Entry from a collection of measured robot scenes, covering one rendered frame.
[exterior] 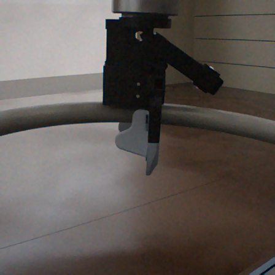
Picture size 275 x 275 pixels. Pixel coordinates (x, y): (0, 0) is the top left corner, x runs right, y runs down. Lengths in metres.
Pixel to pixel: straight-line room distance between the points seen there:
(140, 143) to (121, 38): 0.14
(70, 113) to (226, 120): 0.21
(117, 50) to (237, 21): 7.65
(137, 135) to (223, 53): 7.87
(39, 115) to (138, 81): 0.13
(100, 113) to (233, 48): 7.71
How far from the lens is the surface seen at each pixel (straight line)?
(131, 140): 0.52
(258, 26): 7.82
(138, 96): 0.51
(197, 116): 0.53
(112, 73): 0.50
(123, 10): 0.49
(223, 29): 8.36
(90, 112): 0.51
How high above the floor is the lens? 1.03
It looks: 15 degrees down
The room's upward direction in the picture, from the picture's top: straight up
